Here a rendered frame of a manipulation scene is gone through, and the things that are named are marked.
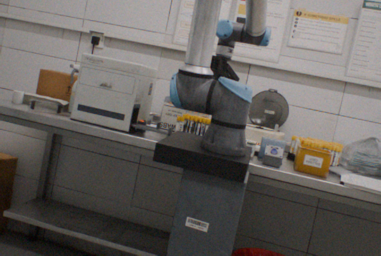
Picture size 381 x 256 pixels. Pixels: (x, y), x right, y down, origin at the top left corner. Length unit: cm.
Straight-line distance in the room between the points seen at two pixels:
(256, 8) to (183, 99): 40
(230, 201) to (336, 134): 116
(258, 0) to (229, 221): 71
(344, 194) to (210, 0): 88
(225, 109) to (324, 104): 110
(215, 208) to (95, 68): 85
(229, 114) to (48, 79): 128
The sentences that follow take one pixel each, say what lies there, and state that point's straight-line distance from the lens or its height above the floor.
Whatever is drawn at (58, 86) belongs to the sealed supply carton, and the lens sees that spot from 223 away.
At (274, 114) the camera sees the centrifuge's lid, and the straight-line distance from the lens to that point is 220.
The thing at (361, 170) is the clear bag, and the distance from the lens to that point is 214.
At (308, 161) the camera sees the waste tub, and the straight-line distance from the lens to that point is 167.
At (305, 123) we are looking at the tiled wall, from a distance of 226.
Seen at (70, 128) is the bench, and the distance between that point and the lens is 177.
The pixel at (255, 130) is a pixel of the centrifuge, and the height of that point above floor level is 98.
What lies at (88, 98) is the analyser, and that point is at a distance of 178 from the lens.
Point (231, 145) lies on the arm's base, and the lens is 124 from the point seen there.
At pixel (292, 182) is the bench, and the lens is 160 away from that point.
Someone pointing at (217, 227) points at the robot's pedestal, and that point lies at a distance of 126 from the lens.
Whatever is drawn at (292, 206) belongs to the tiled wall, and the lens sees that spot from 232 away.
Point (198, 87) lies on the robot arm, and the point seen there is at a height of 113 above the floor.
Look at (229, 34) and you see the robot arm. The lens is 157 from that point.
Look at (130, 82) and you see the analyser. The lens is 171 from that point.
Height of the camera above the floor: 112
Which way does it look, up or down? 4 degrees down
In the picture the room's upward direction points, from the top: 12 degrees clockwise
